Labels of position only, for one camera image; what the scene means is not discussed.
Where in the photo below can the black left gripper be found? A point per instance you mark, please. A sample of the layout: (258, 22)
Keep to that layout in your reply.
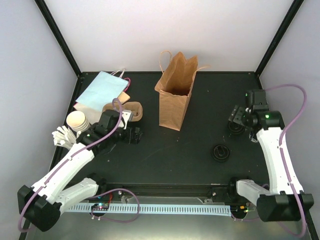
(136, 138)

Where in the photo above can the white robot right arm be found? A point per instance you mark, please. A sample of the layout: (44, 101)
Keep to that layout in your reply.
(285, 200)

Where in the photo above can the black coffee cup lid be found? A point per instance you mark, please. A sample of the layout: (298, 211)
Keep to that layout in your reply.
(220, 153)

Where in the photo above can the light blue paper bag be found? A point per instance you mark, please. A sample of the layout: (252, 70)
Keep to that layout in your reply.
(102, 90)

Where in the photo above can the left paper cup stack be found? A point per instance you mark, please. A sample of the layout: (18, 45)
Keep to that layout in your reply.
(77, 121)

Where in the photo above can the black lid stack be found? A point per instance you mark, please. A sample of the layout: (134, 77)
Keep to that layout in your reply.
(235, 129)

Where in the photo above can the small brown paper bag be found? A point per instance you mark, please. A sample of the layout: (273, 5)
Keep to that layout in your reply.
(123, 97)

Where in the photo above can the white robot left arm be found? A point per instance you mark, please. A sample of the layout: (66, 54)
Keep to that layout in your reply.
(46, 200)

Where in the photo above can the white plastic cutlery bundle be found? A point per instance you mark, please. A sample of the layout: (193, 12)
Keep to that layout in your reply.
(63, 137)

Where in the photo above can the light blue cable duct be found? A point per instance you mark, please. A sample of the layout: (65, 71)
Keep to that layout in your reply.
(156, 209)

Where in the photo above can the black aluminium rail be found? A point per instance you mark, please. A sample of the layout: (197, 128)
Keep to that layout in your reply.
(217, 192)

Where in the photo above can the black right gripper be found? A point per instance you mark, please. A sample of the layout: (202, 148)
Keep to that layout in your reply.
(236, 114)

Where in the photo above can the brown pulp cup carrier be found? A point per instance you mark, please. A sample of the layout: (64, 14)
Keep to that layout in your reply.
(135, 107)

